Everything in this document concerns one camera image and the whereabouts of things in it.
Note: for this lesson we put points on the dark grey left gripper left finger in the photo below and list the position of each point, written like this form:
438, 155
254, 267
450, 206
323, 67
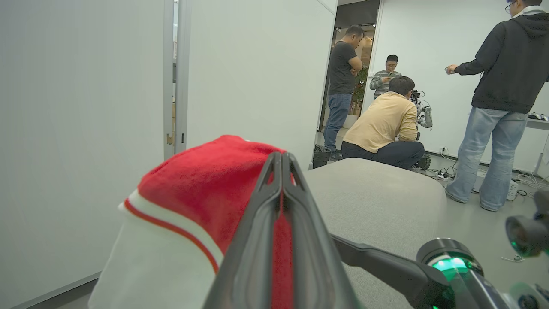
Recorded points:
253, 240

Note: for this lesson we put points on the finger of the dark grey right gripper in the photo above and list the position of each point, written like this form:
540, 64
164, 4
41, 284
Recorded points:
386, 266

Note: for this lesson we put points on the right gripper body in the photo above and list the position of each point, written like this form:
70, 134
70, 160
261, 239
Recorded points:
465, 285

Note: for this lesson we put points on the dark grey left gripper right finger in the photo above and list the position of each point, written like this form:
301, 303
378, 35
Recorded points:
313, 257

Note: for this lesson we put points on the red and white clothing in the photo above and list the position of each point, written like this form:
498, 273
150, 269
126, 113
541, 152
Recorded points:
206, 184

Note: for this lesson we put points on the grey fabric sofa seat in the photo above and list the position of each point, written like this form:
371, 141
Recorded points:
377, 201

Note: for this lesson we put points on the black waste bin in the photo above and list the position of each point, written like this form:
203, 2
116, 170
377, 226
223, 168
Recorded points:
321, 156

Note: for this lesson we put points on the white power strip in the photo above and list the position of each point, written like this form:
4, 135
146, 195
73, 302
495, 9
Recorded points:
441, 174

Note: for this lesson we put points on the white box on floor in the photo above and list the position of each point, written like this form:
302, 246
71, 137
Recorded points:
512, 189

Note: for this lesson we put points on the crouching man in yellow shirt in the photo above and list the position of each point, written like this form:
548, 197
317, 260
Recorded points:
381, 120

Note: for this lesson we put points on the white and grey background robot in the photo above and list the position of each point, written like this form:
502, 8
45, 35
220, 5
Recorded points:
425, 116

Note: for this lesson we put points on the green potted plant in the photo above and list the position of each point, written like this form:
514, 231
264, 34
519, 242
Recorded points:
360, 88

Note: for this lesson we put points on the white table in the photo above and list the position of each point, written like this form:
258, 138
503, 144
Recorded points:
538, 124

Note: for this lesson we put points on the man in striped sweater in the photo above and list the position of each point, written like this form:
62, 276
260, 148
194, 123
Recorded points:
379, 81

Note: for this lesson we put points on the man in dark t-shirt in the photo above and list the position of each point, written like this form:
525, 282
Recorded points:
341, 68

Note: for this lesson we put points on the man in black hoodie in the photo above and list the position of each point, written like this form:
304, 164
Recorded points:
510, 64

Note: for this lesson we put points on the grey partition frame post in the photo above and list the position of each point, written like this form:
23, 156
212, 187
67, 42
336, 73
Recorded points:
168, 86

